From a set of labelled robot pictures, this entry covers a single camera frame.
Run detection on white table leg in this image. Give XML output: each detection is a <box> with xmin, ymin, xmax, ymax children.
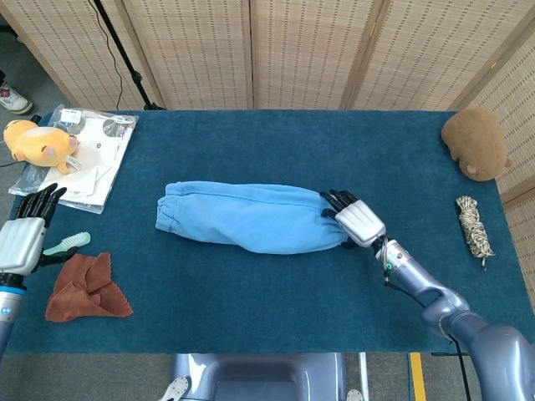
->
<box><xmin>358</xmin><ymin>353</ymin><xmax>371</xmax><ymax>401</ymax></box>

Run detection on yellow plush toy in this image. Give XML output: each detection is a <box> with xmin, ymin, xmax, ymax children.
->
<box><xmin>3</xmin><ymin>119</ymin><xmax>80</xmax><ymax>175</ymax></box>

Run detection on white sneaker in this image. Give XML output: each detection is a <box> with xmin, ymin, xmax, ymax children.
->
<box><xmin>0</xmin><ymin>81</ymin><xmax>34</xmax><ymax>116</ymax></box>

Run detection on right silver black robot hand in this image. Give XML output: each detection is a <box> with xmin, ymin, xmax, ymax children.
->
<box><xmin>319</xmin><ymin>189</ymin><xmax>386</xmax><ymax>250</ymax></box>

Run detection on rust brown microfibre cloth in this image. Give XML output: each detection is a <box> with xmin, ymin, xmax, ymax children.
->
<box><xmin>44</xmin><ymin>251</ymin><xmax>135</xmax><ymax>323</ymax></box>

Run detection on black tripod stand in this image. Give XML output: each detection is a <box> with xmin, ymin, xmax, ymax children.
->
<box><xmin>92</xmin><ymin>0</ymin><xmax>168</xmax><ymax>112</ymax></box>

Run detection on light blue fleece pants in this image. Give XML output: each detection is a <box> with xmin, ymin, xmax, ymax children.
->
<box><xmin>155</xmin><ymin>180</ymin><xmax>356</xmax><ymax>255</ymax></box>

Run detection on beige braided rope bundle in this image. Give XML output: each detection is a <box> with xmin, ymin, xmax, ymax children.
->
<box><xmin>454</xmin><ymin>195</ymin><xmax>497</xmax><ymax>271</ymax></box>

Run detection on thin black hanging cable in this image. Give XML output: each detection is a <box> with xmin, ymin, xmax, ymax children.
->
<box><xmin>85</xmin><ymin>0</ymin><xmax>126</xmax><ymax>110</ymax></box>

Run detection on blue-grey robot torso base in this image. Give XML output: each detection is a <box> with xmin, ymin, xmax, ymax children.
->
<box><xmin>169</xmin><ymin>353</ymin><xmax>348</xmax><ymax>401</ymax></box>

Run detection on bagged white printed garment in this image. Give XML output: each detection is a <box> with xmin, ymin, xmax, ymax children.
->
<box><xmin>8</xmin><ymin>103</ymin><xmax>140</xmax><ymax>215</ymax></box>

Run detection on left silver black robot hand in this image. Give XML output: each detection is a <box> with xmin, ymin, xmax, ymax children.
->
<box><xmin>0</xmin><ymin>182</ymin><xmax>80</xmax><ymax>277</ymax></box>

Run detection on teal carpet table cover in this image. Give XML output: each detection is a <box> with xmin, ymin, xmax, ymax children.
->
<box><xmin>0</xmin><ymin>109</ymin><xmax>535</xmax><ymax>356</ymax></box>

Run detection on mint green brush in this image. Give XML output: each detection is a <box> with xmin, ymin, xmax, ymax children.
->
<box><xmin>43</xmin><ymin>231</ymin><xmax>92</xmax><ymax>256</ymax></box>

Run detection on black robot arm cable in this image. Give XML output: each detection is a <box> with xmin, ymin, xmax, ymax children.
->
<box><xmin>383</xmin><ymin>278</ymin><xmax>470</xmax><ymax>401</ymax></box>

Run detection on brown plush toy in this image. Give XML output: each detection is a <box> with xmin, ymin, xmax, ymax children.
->
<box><xmin>441</xmin><ymin>107</ymin><xmax>513</xmax><ymax>183</ymax></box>

